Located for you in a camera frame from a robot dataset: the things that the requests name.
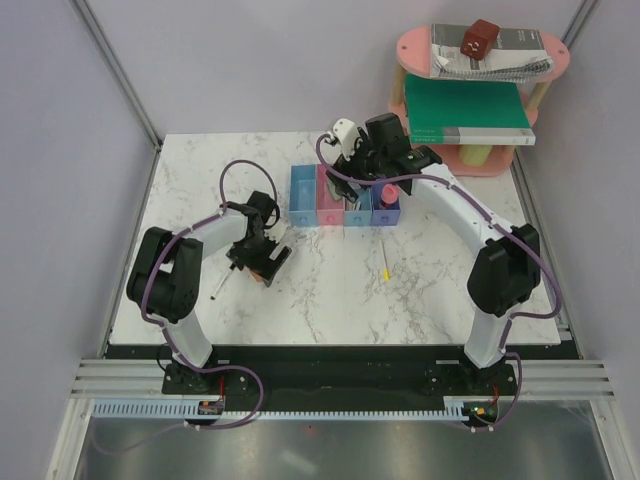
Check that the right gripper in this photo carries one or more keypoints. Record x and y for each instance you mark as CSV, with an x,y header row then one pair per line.
x,y
340,179

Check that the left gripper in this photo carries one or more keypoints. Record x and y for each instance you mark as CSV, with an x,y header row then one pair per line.
x,y
241,259

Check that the orange highlighter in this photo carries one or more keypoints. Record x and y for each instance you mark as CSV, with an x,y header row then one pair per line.
x,y
256,276

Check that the pink cap glue bottle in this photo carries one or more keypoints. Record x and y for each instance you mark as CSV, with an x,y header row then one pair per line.
x,y
389,195

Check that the black white marker pen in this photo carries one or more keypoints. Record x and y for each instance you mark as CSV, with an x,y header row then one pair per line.
x,y
220,286

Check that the light blue drawer bin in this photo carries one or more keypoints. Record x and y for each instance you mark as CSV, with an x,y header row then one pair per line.
x,y
358,218
302,196

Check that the pink drawer bin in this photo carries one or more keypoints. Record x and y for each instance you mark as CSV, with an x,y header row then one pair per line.
x,y
329,213

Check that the yellow cap white pen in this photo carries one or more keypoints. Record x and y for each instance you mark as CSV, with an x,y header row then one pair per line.
x,y
385,268

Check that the green highlighter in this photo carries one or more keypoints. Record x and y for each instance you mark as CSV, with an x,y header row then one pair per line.
x,y
332,191

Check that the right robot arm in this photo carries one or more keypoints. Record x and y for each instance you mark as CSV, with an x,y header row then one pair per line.
x,y
506,256

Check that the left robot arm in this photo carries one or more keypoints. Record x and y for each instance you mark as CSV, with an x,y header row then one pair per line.
x,y
165,281

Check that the green book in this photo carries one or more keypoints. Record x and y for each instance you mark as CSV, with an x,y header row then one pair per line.
x,y
465,113

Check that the yellow foam roll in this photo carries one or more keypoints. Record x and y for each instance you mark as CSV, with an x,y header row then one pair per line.
x,y
474,155

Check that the pink three tier shelf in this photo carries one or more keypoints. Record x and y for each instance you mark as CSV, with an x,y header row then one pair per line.
x,y
413,58

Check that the brown cube toy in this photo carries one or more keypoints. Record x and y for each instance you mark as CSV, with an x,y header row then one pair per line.
x,y
479,39

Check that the grey spiral notebook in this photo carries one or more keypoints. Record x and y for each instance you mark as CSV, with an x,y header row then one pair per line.
x,y
517,55

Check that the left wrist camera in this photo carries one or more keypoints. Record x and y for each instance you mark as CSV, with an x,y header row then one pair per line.
x,y
277,231

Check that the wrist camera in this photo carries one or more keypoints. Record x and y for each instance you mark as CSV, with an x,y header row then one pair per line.
x,y
345,134
277,231

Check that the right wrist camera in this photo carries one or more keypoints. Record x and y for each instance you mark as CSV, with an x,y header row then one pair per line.
x,y
345,134

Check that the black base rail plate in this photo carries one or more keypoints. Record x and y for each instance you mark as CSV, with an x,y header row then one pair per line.
x,y
343,376

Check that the white cable duct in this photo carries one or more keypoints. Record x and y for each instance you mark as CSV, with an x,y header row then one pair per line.
x,y
194,409

